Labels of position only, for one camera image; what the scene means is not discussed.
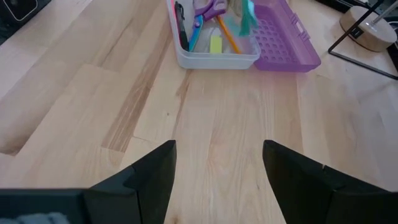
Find white-shade lamp wooden base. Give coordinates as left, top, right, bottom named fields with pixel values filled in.
left=339, top=0, right=398, bottom=53

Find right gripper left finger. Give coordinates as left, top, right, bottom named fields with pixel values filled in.
left=0, top=139, right=177, bottom=224

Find orange pencil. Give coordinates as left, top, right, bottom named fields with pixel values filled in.
left=216, top=15, right=242, bottom=54

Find purple-handled scissors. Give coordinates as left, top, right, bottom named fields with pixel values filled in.
left=188, top=0, right=228, bottom=53

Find yellow-green eraser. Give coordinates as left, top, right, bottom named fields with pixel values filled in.
left=209, top=34, right=223, bottom=54

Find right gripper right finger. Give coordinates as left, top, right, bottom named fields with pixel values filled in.
left=262, top=139, right=398, bottom=224

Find wooden shelf black metal legs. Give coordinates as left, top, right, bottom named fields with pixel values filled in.
left=328, top=0, right=398, bottom=81

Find purple plastic pencil box lid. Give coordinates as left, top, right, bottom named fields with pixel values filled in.
left=248, top=0, right=322, bottom=73

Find black pen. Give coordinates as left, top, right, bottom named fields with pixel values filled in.
left=174, top=1, right=190, bottom=52

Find clear plastic pencil box base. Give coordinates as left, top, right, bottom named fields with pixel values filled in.
left=165, top=0, right=261, bottom=70

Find teal sticky note pad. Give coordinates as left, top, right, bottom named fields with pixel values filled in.
left=238, top=0, right=259, bottom=37

